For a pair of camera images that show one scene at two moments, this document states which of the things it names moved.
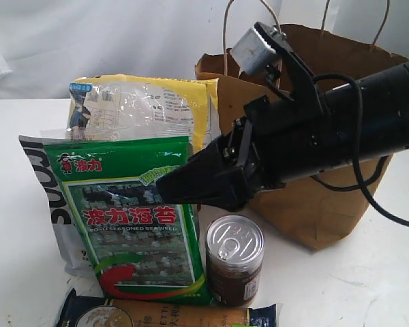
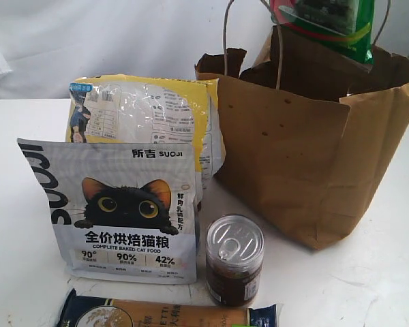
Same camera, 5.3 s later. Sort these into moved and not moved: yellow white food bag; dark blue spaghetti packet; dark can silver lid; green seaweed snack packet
Moved: green seaweed snack packet
Not moved: yellow white food bag; dark blue spaghetti packet; dark can silver lid
